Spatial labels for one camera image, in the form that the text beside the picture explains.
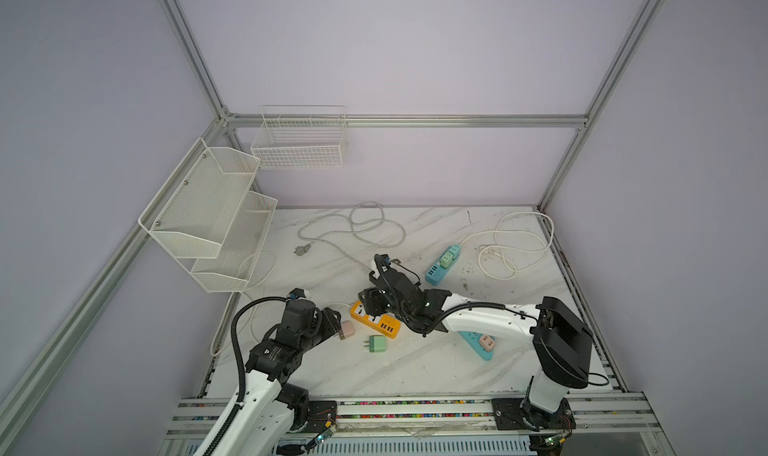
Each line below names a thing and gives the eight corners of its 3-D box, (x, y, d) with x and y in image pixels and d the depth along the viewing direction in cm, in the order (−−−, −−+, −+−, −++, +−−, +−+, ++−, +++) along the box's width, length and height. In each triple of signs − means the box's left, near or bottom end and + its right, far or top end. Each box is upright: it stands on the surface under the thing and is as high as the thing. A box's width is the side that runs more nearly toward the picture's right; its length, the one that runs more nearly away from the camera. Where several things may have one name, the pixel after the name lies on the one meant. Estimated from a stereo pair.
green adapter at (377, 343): (363, 352, 86) (363, 348, 84) (364, 339, 89) (364, 335, 86) (386, 352, 86) (386, 348, 84) (386, 339, 89) (386, 335, 86)
